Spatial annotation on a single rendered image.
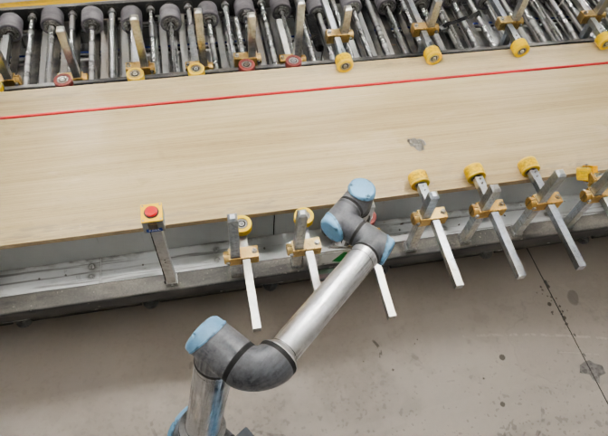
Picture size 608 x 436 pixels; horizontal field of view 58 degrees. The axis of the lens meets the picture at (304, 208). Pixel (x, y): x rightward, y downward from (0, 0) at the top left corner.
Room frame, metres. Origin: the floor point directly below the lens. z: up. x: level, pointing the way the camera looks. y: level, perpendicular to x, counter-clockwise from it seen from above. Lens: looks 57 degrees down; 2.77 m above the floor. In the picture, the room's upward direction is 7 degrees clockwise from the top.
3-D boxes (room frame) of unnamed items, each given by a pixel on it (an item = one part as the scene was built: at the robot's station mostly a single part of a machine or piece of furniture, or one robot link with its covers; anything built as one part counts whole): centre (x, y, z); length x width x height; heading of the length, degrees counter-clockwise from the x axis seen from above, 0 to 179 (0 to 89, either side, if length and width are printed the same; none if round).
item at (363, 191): (1.04, -0.18, 1.28); 0.10 x 0.09 x 0.12; 149
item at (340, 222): (0.94, -0.13, 1.28); 0.12 x 0.12 x 0.09; 59
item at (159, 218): (0.92, 0.49, 1.18); 0.07 x 0.07 x 0.08; 17
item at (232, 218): (1.00, 0.24, 0.89); 0.03 x 0.03 x 0.48; 17
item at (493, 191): (1.29, -0.71, 0.87); 0.03 x 0.03 x 0.48; 17
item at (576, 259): (1.32, -1.01, 0.95); 0.50 x 0.04 x 0.04; 17
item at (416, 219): (1.22, -0.50, 0.95); 0.13 x 0.06 x 0.05; 107
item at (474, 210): (1.30, -0.73, 0.95); 0.13 x 0.06 x 0.05; 107
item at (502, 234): (1.24, -0.77, 0.95); 0.50 x 0.04 x 0.04; 17
